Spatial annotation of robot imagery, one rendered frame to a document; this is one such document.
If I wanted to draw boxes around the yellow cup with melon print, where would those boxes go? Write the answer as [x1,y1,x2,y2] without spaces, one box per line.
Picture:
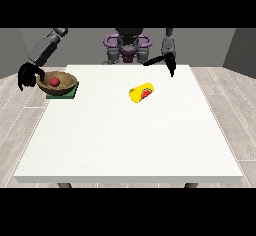
[128,82,155,104]

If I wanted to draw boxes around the brown wooden bowl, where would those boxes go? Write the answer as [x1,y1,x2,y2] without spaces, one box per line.
[36,71,79,97]

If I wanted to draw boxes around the green square pad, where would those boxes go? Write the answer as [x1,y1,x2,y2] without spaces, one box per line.
[45,80,80,100]

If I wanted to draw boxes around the small red ball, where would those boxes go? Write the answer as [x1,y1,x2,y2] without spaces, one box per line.
[49,76,61,88]

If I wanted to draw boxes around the grey robot trunk purple rings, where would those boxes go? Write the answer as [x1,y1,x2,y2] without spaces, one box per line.
[102,28,153,66]

